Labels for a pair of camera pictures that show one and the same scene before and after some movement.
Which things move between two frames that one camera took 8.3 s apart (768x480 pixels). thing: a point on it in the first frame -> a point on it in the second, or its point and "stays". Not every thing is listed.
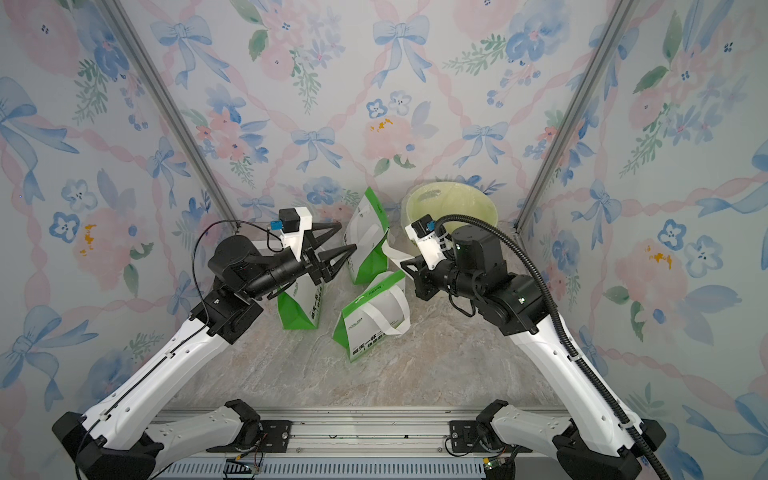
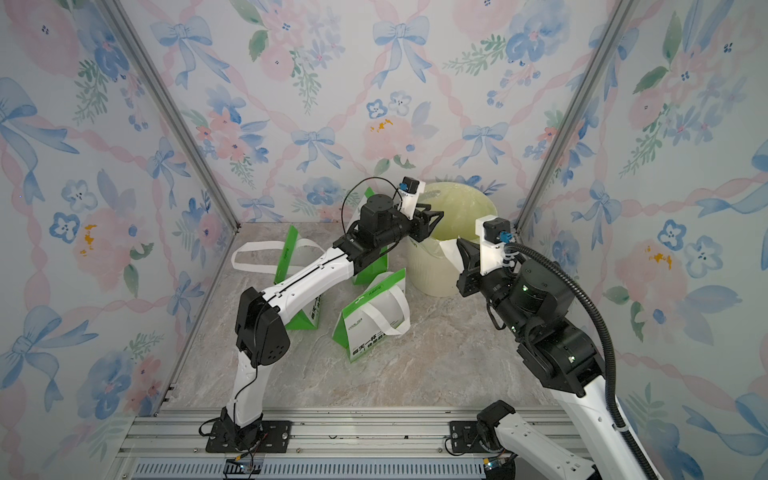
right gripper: x=426 y=287 -> x=470 y=283
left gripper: x=319 y=271 -> x=421 y=229
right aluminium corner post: x=613 y=33 stays
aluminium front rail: x=367 y=443 stays
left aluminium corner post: x=150 y=75 stays
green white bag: x=380 y=311 stays
